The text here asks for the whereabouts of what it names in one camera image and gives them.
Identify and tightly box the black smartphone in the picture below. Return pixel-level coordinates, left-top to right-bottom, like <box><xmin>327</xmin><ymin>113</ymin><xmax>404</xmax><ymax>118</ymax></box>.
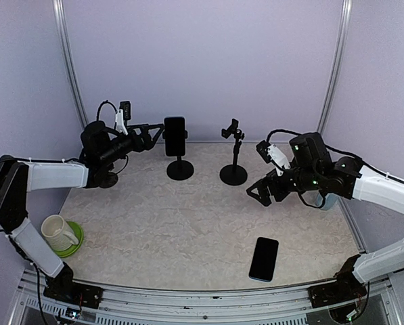
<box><xmin>248</xmin><ymin>237</ymin><xmax>279</xmax><ymax>282</ymax></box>
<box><xmin>163</xmin><ymin>116</ymin><xmax>186</xmax><ymax>156</ymax></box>

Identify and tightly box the light blue mug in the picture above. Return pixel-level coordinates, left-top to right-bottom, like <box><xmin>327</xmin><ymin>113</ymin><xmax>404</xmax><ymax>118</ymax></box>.
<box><xmin>315</xmin><ymin>193</ymin><xmax>338</xmax><ymax>211</ymax></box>

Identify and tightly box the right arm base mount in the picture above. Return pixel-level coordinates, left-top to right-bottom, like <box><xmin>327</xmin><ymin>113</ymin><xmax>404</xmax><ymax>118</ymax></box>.
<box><xmin>307</xmin><ymin>255</ymin><xmax>369</xmax><ymax>308</ymax></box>

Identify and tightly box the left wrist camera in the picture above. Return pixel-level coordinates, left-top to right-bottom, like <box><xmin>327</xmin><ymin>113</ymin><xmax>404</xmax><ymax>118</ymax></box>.
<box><xmin>115</xmin><ymin>101</ymin><xmax>131</xmax><ymax>135</ymax></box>

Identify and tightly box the black pole phone stand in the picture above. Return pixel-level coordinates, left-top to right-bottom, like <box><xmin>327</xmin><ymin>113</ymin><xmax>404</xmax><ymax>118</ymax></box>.
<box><xmin>219</xmin><ymin>118</ymin><xmax>248</xmax><ymax>186</ymax></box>
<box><xmin>162</xmin><ymin>128</ymin><xmax>195</xmax><ymax>181</ymax></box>

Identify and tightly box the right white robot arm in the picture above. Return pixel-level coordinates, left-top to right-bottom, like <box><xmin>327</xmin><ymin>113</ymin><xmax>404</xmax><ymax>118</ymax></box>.
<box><xmin>246</xmin><ymin>132</ymin><xmax>404</xmax><ymax>301</ymax></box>

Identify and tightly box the green saucer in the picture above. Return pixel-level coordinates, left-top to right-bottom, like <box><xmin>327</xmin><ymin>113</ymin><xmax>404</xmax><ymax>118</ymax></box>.
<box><xmin>45</xmin><ymin>221</ymin><xmax>84</xmax><ymax>258</ymax></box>

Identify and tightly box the left aluminium frame post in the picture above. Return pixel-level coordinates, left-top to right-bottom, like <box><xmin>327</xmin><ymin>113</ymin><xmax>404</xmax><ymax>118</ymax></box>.
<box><xmin>52</xmin><ymin>0</ymin><xmax>89</xmax><ymax>128</ymax></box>

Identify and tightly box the front aluminium rail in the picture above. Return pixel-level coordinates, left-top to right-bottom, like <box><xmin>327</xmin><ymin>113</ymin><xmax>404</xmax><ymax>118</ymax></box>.
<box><xmin>4</xmin><ymin>269</ymin><xmax>404</xmax><ymax>324</ymax></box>

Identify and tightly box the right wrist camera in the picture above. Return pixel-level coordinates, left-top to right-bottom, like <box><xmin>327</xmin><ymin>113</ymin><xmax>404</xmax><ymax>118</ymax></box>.
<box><xmin>256</xmin><ymin>140</ymin><xmax>290</xmax><ymax>176</ymax></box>

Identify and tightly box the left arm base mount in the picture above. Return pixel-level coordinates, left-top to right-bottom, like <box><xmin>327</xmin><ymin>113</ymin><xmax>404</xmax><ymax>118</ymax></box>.
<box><xmin>43</xmin><ymin>262</ymin><xmax>103</xmax><ymax>309</ymax></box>

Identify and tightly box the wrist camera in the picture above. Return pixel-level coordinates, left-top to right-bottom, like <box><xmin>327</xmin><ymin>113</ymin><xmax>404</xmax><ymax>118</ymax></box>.
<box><xmin>115</xmin><ymin>101</ymin><xmax>131</xmax><ymax>135</ymax></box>
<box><xmin>256</xmin><ymin>140</ymin><xmax>290</xmax><ymax>176</ymax></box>

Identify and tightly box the cream ribbed mug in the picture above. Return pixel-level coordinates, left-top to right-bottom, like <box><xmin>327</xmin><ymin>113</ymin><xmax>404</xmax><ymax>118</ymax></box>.
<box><xmin>41</xmin><ymin>215</ymin><xmax>79</xmax><ymax>251</ymax></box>

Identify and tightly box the right aluminium frame post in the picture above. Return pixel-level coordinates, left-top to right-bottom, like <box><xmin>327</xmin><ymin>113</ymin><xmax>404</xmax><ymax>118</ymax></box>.
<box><xmin>317</xmin><ymin>0</ymin><xmax>353</xmax><ymax>134</ymax></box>

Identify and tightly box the aluminium frame post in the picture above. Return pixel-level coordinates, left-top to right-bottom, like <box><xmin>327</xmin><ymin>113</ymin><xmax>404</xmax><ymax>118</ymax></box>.
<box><xmin>52</xmin><ymin>0</ymin><xmax>89</xmax><ymax>128</ymax></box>
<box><xmin>317</xmin><ymin>0</ymin><xmax>353</xmax><ymax>134</ymax></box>

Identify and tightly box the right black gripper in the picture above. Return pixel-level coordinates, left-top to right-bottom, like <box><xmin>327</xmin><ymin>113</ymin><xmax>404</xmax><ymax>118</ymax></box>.
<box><xmin>247</xmin><ymin>165</ymin><xmax>322</xmax><ymax>206</ymax></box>

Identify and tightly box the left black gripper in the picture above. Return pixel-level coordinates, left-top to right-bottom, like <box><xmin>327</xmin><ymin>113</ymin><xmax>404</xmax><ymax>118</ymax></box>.
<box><xmin>99</xmin><ymin>123</ymin><xmax>164</xmax><ymax>165</ymax></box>

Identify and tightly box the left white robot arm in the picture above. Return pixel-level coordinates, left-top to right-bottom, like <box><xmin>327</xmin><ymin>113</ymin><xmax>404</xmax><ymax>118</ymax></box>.
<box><xmin>0</xmin><ymin>102</ymin><xmax>164</xmax><ymax>301</ymax></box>

